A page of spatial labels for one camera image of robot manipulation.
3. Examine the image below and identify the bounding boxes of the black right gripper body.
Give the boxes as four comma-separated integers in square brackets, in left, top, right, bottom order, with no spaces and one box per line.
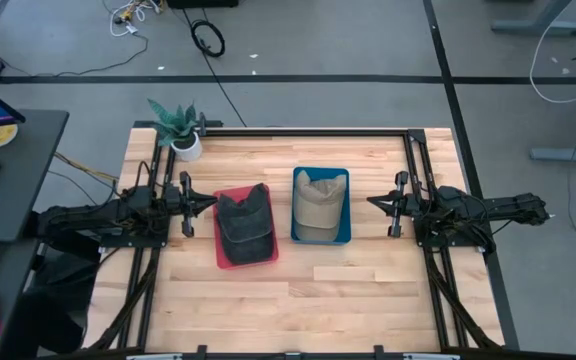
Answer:
[387,170,421,239]

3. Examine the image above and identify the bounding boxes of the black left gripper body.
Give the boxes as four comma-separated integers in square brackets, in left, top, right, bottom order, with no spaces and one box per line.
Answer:
[165,170,200,239]

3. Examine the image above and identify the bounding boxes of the blue plastic bin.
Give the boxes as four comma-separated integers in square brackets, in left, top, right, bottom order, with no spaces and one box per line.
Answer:
[290,166,353,247]

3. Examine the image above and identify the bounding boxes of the white plant pot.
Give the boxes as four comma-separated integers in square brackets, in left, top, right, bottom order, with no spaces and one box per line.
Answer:
[170,132,204,163]

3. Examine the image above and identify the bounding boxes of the red plastic bin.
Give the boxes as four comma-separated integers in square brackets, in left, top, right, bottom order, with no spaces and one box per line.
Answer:
[211,182,281,271]

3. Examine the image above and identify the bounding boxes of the green artificial plant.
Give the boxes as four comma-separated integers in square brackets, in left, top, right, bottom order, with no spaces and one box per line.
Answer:
[146,98,199,148]

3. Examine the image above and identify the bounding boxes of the black bag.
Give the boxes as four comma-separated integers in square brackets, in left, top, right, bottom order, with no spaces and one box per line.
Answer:
[35,247,100,312]

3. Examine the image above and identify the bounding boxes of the black side desk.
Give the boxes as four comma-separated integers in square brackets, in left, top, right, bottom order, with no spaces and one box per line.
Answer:
[0,109,70,360]

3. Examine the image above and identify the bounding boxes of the grey desk foot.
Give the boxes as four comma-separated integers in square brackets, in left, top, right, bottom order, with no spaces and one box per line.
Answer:
[529,135,576,164]

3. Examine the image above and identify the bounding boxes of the person's leg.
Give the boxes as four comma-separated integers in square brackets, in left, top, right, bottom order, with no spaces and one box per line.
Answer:
[7,289,86,358]

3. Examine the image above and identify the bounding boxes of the grey desk leg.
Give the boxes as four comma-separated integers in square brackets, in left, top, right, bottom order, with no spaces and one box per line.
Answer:
[490,0,576,37]

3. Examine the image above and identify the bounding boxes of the black aluminium table frame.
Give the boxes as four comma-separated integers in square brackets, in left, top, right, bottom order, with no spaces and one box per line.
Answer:
[82,112,507,360]

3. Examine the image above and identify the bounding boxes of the yellow and brown cables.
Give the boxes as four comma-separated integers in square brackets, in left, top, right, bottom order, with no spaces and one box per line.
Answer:
[47,151,120,206]

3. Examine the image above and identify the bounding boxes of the thin black floor cable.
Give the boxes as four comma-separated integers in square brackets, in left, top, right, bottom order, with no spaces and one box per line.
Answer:
[0,29,150,81]

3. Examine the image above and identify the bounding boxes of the coiled black cable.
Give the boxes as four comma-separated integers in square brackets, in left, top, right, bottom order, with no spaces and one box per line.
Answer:
[182,7,248,127]

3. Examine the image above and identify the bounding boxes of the long white cable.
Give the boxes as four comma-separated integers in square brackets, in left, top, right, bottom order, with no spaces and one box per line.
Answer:
[528,19,576,105]

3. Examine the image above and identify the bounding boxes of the white cable bundle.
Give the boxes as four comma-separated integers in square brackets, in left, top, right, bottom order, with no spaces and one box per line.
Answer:
[101,0,163,38]

